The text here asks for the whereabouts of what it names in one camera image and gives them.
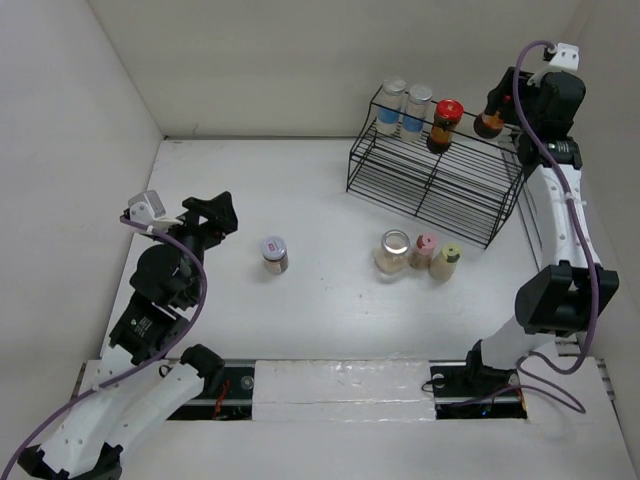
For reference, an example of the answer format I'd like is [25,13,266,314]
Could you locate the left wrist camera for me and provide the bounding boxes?
[125,190,166,225]

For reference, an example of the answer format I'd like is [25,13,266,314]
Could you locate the white lid spice jar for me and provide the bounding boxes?
[261,236,288,274]

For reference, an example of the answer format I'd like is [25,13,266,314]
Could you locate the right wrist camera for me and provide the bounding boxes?
[543,42,580,74]

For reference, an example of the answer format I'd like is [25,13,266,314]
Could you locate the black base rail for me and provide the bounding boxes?
[171,360,527,421]

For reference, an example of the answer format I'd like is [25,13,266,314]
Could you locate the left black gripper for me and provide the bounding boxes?
[152,191,237,303]

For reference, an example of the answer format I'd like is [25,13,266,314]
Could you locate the red lid sauce jar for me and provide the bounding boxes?
[426,99,464,154]
[473,111,504,139]

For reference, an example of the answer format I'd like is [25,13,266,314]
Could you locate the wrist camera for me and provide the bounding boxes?
[125,190,166,225]
[543,42,580,74]

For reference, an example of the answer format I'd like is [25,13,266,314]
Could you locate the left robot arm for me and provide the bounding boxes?
[10,190,238,479]

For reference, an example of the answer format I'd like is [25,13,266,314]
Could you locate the pink lid spice bottle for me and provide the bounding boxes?
[408,233,437,270]

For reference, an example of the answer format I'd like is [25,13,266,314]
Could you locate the silver lid blue label shaker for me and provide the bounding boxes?
[376,76,406,135]

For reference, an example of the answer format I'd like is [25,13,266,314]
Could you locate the black wire rack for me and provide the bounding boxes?
[346,89,525,248]

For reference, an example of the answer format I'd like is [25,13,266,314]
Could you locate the round glass jar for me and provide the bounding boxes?
[373,230,411,275]

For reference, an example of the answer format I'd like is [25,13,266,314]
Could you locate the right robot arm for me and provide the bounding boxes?
[461,68,619,395]

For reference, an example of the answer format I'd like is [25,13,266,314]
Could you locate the yellow lid spice bottle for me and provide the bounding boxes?
[429,243,462,282]

